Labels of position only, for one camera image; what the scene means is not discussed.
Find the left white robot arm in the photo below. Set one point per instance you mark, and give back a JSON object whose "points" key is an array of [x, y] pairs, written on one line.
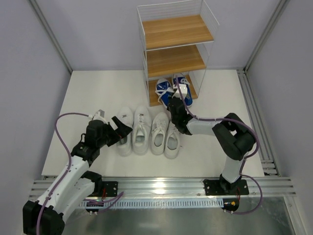
{"points": [[49, 213]]}

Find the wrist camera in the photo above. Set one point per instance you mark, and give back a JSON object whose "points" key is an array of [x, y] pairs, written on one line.
{"points": [[180, 91], [99, 115]]}

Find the white lace sneaker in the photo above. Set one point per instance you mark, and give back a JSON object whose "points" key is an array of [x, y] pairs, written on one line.
{"points": [[172, 143], [158, 133]]}

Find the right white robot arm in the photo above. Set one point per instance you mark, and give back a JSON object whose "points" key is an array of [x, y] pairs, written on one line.
{"points": [[235, 138]]}

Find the leftmost white sneaker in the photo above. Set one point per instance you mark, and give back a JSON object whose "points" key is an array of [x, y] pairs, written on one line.
{"points": [[124, 146]]}

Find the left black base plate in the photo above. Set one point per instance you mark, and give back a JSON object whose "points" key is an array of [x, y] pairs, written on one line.
{"points": [[108, 189]]}

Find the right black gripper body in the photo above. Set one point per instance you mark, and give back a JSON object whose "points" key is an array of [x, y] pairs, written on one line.
{"points": [[175, 105]]}

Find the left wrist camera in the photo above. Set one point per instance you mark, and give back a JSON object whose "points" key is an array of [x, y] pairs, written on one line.
{"points": [[99, 115]]}

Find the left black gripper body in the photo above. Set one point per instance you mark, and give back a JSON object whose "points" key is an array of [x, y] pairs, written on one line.
{"points": [[111, 132]]}

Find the slotted cable duct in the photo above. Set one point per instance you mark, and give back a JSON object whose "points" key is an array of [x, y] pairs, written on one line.
{"points": [[168, 203]]}

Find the aluminium mounting rail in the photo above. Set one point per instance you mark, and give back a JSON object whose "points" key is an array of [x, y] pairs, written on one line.
{"points": [[159, 187]]}

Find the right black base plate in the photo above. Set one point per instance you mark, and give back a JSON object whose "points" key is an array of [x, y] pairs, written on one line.
{"points": [[219, 187]]}

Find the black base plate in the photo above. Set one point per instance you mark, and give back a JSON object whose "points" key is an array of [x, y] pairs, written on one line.
{"points": [[219, 187], [108, 189]]}

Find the white wire shoe shelf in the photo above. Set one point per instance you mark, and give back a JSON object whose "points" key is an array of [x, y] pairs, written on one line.
{"points": [[176, 37]]}

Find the blue canvas sneaker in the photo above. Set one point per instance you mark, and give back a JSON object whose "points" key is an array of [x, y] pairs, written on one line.
{"points": [[164, 91], [181, 79]]}

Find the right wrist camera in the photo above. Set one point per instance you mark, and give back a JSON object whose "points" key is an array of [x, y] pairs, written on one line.
{"points": [[180, 91]]}

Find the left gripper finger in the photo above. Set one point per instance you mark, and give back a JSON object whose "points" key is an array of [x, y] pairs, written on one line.
{"points": [[122, 130], [112, 140]]}

